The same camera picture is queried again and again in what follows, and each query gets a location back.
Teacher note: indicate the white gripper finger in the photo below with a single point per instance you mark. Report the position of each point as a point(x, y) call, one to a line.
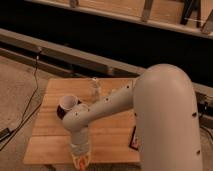
point(87, 159)
point(75, 162)

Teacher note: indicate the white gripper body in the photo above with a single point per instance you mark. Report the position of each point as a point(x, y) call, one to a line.
point(80, 149)

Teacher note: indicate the orange pepper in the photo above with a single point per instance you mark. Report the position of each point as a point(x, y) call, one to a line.
point(82, 165)

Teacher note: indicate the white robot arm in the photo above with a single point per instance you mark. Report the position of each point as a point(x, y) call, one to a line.
point(167, 122)

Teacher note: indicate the dark brown bowl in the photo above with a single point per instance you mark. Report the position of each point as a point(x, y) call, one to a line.
point(60, 111)

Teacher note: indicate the red black snack bar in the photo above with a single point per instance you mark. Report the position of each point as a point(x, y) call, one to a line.
point(134, 141)

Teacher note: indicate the clear plastic bottle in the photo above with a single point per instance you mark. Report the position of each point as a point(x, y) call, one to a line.
point(95, 89)

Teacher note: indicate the black power adapter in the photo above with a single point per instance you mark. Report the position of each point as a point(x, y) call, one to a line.
point(4, 134)

